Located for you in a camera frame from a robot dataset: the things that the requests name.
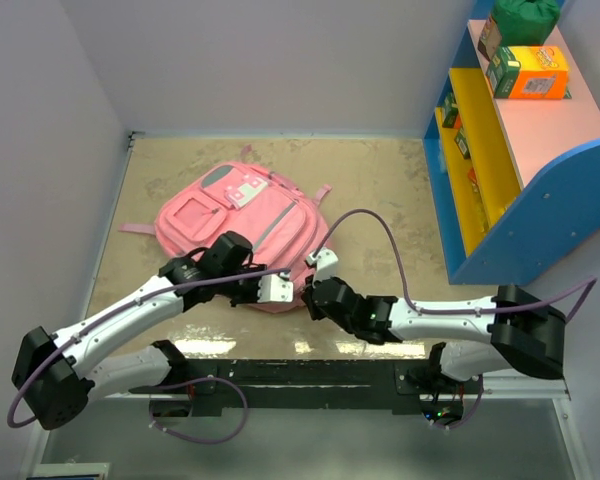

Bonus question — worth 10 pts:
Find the orange packet on shelf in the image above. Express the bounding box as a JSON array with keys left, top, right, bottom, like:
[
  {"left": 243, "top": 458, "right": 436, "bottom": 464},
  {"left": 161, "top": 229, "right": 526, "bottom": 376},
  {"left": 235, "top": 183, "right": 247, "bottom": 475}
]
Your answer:
[{"left": 465, "top": 167, "right": 486, "bottom": 221}]

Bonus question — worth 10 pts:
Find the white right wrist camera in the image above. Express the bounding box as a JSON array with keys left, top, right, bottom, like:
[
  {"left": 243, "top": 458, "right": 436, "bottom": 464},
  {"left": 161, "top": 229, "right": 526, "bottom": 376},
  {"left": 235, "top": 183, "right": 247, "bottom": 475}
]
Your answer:
[{"left": 305, "top": 247, "right": 338, "bottom": 284}]

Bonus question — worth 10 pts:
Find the pink student backpack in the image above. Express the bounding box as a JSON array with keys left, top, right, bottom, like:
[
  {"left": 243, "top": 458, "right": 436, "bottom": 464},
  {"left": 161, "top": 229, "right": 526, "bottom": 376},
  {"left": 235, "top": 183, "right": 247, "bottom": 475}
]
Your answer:
[{"left": 119, "top": 160, "right": 331, "bottom": 313}]

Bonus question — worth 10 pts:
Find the brown card box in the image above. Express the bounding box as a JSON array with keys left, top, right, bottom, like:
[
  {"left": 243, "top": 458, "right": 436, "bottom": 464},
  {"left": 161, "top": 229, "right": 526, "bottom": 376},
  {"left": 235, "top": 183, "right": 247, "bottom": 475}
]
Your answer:
[{"left": 478, "top": 14, "right": 502, "bottom": 60}]

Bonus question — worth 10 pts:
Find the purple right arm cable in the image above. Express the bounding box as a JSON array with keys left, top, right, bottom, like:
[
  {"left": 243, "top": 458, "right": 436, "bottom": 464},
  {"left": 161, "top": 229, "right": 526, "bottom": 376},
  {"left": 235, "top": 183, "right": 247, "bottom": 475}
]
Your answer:
[{"left": 312, "top": 208, "right": 599, "bottom": 321}]

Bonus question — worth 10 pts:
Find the green cloth bag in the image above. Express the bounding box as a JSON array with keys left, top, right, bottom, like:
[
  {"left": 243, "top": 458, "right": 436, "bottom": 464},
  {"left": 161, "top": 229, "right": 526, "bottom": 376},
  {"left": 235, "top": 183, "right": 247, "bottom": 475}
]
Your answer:
[{"left": 491, "top": 0, "right": 561, "bottom": 46}]

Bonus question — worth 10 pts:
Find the orange green crayon box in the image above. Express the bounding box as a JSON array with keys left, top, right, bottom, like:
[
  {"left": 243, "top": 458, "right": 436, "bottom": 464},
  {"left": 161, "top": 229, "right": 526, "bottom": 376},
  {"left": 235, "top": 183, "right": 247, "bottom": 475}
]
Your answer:
[{"left": 486, "top": 46, "right": 570, "bottom": 100}]

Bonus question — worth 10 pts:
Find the small green box upper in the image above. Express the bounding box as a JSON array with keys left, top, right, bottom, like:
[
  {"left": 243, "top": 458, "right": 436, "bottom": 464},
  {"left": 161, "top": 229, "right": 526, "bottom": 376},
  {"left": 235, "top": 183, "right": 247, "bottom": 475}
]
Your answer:
[{"left": 441, "top": 90, "right": 461, "bottom": 129}]

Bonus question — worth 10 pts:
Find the small green box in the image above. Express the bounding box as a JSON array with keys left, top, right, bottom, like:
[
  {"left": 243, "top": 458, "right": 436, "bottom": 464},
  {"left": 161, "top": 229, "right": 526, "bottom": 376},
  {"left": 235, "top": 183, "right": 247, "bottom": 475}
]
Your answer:
[
  {"left": 454, "top": 126, "right": 471, "bottom": 159},
  {"left": 441, "top": 90, "right": 461, "bottom": 129}
]

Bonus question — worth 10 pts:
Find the blue yellow pink shelf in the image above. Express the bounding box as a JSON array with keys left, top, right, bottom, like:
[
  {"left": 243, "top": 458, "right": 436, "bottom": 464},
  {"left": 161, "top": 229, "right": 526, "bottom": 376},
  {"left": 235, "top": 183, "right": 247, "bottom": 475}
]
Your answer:
[{"left": 423, "top": 1, "right": 600, "bottom": 285}]

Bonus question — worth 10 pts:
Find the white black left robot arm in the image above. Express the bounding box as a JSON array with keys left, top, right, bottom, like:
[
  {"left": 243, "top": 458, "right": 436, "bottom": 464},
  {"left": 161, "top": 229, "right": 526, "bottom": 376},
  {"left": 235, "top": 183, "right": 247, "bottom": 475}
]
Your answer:
[{"left": 7, "top": 231, "right": 272, "bottom": 430}]

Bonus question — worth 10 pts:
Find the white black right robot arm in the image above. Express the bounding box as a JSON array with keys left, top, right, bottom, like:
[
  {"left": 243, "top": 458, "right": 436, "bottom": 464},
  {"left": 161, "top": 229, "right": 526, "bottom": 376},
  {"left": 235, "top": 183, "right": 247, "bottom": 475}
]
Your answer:
[{"left": 301, "top": 277, "right": 566, "bottom": 393}]

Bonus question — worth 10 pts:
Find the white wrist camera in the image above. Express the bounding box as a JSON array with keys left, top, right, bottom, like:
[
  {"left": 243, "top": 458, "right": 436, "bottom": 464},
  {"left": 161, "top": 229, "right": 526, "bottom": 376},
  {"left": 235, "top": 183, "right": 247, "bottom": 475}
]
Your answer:
[
  {"left": 258, "top": 273, "right": 294, "bottom": 303},
  {"left": 305, "top": 247, "right": 338, "bottom": 284}
]

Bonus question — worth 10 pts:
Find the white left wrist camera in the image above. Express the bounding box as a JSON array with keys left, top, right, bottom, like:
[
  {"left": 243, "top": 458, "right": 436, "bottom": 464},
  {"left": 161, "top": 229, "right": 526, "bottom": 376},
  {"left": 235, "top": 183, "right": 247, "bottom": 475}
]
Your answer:
[{"left": 258, "top": 273, "right": 294, "bottom": 303}]

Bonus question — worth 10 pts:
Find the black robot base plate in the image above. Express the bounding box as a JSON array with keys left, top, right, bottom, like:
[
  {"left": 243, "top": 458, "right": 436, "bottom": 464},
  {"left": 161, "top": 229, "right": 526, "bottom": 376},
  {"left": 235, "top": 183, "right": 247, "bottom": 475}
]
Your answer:
[{"left": 128, "top": 357, "right": 486, "bottom": 419}]

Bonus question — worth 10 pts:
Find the small green box lower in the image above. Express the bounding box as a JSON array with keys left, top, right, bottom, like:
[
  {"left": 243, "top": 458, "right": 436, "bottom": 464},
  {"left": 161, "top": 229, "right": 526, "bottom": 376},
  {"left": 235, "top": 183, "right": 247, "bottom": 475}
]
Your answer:
[{"left": 454, "top": 126, "right": 471, "bottom": 159}]

